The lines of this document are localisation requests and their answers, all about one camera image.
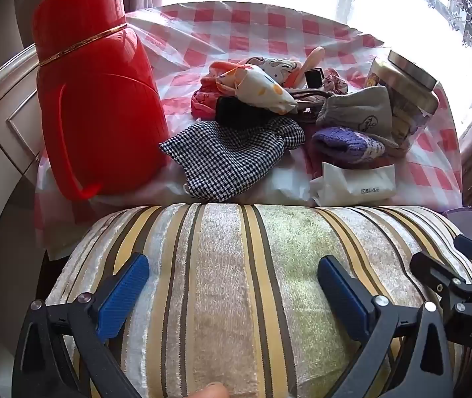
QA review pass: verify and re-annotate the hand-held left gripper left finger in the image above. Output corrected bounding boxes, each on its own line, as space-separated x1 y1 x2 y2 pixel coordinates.
11 252 150 398

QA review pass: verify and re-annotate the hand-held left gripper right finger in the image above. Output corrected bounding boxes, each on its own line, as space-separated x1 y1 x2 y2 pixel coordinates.
317 256 454 398

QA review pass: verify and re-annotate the purple cardboard box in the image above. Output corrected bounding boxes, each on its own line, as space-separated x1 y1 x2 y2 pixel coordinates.
442 207 472 247

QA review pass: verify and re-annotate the purple knit sock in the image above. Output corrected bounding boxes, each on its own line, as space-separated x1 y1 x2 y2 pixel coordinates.
311 126 386 168

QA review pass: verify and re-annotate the grey sock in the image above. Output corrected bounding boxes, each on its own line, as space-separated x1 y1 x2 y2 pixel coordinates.
316 85 394 138

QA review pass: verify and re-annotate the black white houndstooth cloth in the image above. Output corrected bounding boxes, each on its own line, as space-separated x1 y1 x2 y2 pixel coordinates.
159 117 306 200

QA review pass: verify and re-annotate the floral scrunchie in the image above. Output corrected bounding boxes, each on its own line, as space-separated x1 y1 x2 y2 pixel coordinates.
322 67 349 94

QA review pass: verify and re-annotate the white fruit print cloth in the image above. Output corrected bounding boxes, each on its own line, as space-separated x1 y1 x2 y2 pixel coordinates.
215 64 299 115

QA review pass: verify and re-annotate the pink shoe insole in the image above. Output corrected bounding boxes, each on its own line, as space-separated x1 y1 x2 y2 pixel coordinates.
290 45 325 88

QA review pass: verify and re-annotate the striped velvet cushion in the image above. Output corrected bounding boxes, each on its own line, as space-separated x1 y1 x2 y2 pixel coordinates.
45 203 472 398

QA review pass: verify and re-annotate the white tissue packet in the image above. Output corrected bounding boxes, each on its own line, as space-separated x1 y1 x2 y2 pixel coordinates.
310 162 397 208

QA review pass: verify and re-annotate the glass jar with gold lid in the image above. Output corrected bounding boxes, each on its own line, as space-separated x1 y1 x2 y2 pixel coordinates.
364 50 440 156

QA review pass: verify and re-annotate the brown patterned cloth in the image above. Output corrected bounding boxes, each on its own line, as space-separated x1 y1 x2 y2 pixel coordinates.
290 87 332 114

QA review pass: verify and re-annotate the pink print cloth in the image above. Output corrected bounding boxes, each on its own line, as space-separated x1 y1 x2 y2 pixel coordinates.
190 87 221 121

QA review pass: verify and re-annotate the red white checkered tablecloth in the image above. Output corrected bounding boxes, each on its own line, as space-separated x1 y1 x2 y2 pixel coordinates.
34 2 464 260

